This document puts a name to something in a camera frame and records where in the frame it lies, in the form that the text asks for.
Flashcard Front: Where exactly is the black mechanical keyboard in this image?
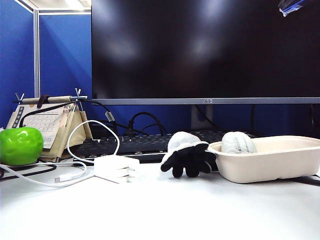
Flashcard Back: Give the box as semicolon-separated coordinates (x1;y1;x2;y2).
72;128;256;161

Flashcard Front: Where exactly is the beige pulp bowl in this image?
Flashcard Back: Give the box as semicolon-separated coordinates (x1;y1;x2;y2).
207;135;320;185

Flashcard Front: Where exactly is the green plastic apple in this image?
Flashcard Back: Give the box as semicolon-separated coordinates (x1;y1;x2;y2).
0;126;45;166

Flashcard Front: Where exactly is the beige canvas desk calendar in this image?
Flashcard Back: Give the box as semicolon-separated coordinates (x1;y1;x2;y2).
5;87;93;163

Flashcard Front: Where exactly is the grey monitor stand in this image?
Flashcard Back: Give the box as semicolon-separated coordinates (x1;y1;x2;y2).
191;104;215;131

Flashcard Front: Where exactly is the black computer monitor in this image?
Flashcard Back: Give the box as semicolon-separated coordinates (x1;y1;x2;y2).
91;0;320;105

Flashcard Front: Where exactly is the aluminium partition frame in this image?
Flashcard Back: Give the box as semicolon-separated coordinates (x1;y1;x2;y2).
14;0;92;99

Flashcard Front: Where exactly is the grey plush ball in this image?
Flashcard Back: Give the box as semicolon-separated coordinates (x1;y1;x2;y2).
221;131;258;155

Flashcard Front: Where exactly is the looped black power cable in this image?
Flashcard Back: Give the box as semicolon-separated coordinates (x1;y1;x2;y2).
124;112;166;137

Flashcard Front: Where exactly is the thick black cable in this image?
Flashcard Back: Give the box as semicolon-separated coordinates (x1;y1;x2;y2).
0;162;57;181

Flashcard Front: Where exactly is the white power adapter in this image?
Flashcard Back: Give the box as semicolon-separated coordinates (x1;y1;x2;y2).
93;154;141;185

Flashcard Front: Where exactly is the grey and black octopus plush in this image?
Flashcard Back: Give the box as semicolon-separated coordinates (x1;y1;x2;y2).
160;131;217;179

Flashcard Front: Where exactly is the white USB cable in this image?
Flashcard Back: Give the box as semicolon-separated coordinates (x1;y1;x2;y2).
0;119;120;188

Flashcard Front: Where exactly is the black cable with ferrite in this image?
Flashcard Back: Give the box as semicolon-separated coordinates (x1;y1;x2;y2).
19;99;118;131

